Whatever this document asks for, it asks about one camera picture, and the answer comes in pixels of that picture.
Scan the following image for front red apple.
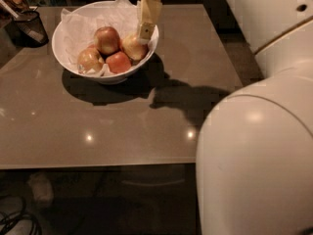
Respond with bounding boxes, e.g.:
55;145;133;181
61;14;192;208
106;52;131;73

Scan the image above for left yellow apple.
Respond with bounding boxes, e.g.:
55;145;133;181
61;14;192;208
77;47;105;73

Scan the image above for black cables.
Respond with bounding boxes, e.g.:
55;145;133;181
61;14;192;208
0;194;43;235

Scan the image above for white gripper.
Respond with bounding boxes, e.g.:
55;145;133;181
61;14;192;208
137;0;162;44

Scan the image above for white object under table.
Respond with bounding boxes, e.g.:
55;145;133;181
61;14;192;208
27;172;54;209

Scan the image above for top red-yellow apple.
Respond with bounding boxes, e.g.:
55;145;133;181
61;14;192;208
94;26;120;56

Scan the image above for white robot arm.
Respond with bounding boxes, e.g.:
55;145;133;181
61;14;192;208
196;0;313;235

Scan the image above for yellow-red apple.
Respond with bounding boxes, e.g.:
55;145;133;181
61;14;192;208
121;33;149;61

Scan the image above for black mesh basket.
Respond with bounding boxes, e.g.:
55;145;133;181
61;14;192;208
13;11;49;48

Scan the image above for white bowl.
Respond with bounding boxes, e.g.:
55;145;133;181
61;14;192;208
51;0;159;85

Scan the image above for white tissue paper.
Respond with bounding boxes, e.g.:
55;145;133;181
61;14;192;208
60;0;155;77

